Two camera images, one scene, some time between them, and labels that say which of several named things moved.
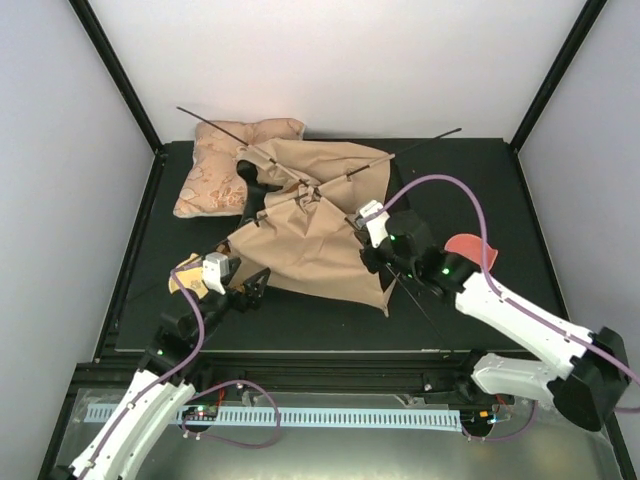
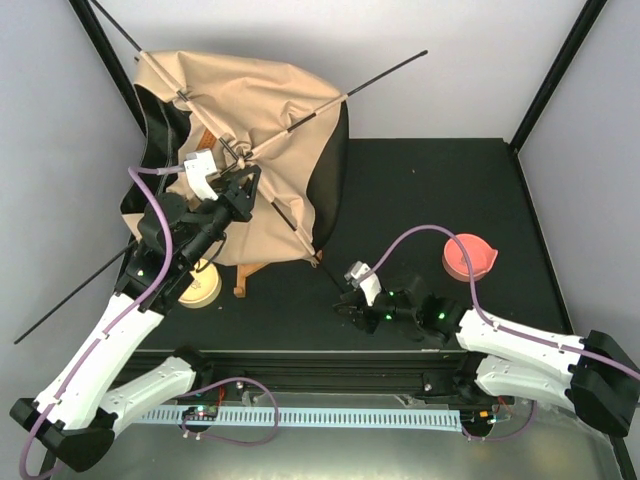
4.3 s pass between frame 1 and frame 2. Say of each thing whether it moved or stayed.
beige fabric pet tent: moved
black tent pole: moved
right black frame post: stayed
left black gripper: moved
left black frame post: stayed
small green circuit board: stayed
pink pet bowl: stayed
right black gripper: moved
